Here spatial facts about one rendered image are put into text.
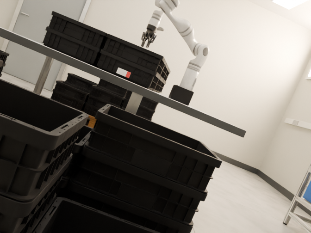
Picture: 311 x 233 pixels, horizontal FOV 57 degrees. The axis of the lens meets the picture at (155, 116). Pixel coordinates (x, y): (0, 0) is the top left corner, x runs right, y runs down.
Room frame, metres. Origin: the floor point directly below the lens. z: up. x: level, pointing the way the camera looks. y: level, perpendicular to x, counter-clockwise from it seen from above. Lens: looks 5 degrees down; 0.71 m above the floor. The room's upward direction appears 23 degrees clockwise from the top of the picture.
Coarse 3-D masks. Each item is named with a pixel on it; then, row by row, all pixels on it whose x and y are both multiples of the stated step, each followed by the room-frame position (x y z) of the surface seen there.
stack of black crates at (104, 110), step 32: (96, 128) 0.82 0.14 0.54; (128, 128) 0.81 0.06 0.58; (160, 128) 1.11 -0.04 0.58; (96, 160) 0.81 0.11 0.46; (128, 160) 0.83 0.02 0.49; (160, 160) 0.83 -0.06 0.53; (192, 160) 0.85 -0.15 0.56; (96, 192) 0.81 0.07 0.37; (128, 192) 0.83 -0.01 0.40; (160, 192) 0.84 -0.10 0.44; (192, 192) 0.84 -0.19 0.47; (160, 224) 0.84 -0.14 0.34; (192, 224) 0.85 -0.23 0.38
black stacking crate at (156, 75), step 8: (104, 56) 1.89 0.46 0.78; (112, 56) 1.87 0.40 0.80; (104, 64) 1.89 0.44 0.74; (112, 64) 1.87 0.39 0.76; (120, 64) 1.88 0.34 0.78; (128, 64) 1.86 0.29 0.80; (136, 64) 1.86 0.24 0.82; (112, 72) 1.89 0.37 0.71; (136, 72) 1.87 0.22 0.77; (144, 72) 1.86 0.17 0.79; (152, 72) 1.85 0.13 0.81; (128, 80) 1.88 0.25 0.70; (136, 80) 1.87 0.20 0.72; (144, 80) 1.86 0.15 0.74; (152, 80) 1.89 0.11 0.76; (152, 88) 1.97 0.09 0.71
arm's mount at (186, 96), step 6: (174, 90) 1.97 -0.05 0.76; (180, 90) 1.97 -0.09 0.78; (186, 90) 1.97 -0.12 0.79; (168, 96) 2.10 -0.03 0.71; (174, 96) 1.97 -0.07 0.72; (180, 96) 1.97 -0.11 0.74; (186, 96) 1.97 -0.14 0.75; (192, 96) 1.98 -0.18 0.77; (180, 102) 1.97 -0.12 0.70; (186, 102) 1.98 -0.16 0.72
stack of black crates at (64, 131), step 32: (0, 96) 0.66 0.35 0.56; (32, 96) 0.67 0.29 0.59; (0, 128) 0.39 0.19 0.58; (32, 128) 0.40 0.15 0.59; (64, 128) 0.47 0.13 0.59; (0, 160) 0.41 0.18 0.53; (32, 160) 0.41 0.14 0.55; (64, 160) 0.62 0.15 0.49; (0, 192) 0.40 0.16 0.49; (32, 192) 0.43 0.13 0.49; (0, 224) 0.41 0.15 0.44; (32, 224) 0.52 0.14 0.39
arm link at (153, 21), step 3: (150, 18) 2.05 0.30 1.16; (153, 18) 2.03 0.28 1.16; (156, 18) 2.04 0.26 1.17; (150, 21) 2.04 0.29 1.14; (153, 21) 2.03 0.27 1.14; (156, 21) 2.03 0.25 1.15; (159, 21) 2.05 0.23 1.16; (150, 24) 2.03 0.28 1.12; (153, 24) 2.03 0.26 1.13; (156, 24) 2.04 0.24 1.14; (159, 24) 2.06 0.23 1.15; (159, 27) 2.08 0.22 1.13; (159, 30) 2.11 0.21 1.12; (162, 30) 2.07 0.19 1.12
